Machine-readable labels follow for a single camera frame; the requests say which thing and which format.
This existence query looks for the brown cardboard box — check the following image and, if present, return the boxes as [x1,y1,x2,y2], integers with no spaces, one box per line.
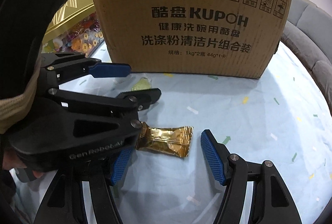
[89,0,293,80]

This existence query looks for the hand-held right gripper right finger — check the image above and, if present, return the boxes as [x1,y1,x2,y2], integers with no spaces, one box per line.
[200,130,303,224]

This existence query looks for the person's left forearm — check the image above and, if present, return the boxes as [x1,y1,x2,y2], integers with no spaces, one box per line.
[0,32,46,136]

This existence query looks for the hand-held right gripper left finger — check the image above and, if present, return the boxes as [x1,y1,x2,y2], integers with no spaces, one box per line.
[34,147,134,224]

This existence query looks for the pale green candy packet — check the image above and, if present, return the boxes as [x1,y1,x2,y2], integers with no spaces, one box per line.
[131,77,153,92]

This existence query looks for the gold lid candy container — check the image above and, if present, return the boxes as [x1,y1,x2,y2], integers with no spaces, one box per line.
[41,0,105,57]

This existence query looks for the light blue patterned cloth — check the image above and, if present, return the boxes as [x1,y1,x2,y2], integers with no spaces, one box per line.
[13,39,330,224]

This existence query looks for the grey curved sofa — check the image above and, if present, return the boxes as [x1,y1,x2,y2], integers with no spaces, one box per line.
[280,0,332,89]

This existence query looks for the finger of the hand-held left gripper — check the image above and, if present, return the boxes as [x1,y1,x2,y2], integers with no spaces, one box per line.
[47,87,162,112]
[40,53,132,84]

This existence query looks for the gold foil snack packet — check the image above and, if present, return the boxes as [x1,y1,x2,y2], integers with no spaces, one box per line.
[134,121,194,159]

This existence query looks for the person's left hand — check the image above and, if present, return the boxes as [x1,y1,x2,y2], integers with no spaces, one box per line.
[2,149,46,180]

